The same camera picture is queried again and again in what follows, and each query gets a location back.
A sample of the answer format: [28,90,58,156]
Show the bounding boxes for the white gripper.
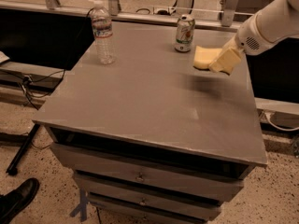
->
[208,15,275,75]

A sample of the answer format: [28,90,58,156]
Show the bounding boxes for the yellow sponge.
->
[193,46,221,70]

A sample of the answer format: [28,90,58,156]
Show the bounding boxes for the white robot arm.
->
[208,0,299,75]

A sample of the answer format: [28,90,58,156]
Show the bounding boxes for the green 7up can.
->
[175,14,195,52]

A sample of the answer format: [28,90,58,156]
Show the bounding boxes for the grey drawer cabinet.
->
[34,22,267,224]

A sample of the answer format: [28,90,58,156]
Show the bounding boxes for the clear plastic water bottle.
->
[90,0,115,64]

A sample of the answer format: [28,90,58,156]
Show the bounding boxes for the black stand leg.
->
[6,124,39,176]

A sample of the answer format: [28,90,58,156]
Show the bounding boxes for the black leather shoe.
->
[0,177,40,224]

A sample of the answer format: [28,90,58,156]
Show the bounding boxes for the white cable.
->
[263,110,299,133]

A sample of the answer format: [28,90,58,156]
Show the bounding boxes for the black cables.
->
[0,68,67,110]

